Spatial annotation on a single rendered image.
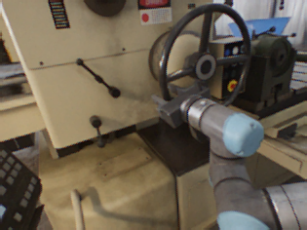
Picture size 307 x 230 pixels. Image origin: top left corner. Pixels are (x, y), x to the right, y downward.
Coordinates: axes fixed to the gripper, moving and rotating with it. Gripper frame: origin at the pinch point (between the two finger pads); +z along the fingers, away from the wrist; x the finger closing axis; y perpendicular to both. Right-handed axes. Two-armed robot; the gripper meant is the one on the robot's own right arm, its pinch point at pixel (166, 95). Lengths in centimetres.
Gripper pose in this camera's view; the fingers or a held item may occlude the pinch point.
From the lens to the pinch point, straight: 63.4
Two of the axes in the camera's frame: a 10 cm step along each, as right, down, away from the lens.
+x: -8.2, 5.2, -2.4
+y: -3.4, -7.8, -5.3
